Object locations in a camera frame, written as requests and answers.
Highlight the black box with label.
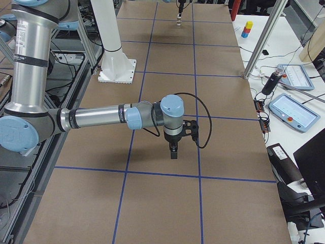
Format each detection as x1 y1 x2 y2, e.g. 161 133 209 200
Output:
267 143 304 185

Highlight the orange circuit board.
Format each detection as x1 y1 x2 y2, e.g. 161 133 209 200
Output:
253 99 265 112

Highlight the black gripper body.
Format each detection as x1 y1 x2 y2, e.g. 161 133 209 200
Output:
164 132 182 143

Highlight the black monitor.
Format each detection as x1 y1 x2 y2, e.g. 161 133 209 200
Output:
294 129 324 198

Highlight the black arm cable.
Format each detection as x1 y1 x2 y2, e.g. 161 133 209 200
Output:
144 92 213 149

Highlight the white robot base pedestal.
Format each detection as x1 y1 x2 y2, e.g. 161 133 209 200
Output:
91 0 137 84

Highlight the black water bottle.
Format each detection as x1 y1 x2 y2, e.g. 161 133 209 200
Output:
262 71 282 96

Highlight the yellow block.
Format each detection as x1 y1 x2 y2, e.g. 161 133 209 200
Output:
245 21 253 29

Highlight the near teach pendant tablet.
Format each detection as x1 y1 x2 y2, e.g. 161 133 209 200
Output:
269 93 321 133

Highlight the red block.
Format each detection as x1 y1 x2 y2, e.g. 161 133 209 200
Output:
243 27 251 33

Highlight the blue block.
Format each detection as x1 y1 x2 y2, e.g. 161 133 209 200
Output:
241 32 249 38

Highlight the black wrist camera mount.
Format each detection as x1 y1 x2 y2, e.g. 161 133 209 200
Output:
181 120 199 144

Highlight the teach pendant tablet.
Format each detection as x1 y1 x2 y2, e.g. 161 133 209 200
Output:
269 93 321 133
277 64 315 91

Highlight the aluminium frame post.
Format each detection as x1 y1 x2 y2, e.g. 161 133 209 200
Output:
242 0 287 80

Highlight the red cylinder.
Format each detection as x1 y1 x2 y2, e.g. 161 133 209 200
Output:
231 0 241 21

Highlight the far teach pendant tablet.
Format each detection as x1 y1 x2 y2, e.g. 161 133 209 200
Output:
277 64 315 91

